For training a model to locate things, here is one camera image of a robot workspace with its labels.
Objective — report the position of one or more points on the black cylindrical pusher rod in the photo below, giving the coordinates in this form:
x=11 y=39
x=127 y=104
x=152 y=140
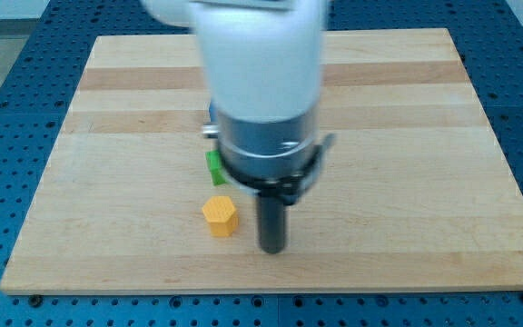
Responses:
x=271 y=224

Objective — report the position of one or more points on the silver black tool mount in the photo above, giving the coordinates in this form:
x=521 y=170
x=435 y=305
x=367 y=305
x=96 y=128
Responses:
x=281 y=159

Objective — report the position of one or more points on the blue block behind arm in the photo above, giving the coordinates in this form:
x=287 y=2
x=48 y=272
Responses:
x=212 y=112

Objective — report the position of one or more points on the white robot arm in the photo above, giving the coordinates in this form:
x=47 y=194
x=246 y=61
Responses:
x=262 y=65

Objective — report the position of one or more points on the yellow hexagon block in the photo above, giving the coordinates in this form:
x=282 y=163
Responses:
x=221 y=216

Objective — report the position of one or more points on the green circle block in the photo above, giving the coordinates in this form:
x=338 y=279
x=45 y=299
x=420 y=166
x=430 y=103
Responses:
x=215 y=167

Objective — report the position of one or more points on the wooden board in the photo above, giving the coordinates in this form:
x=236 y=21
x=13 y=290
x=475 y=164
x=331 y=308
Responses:
x=415 y=194

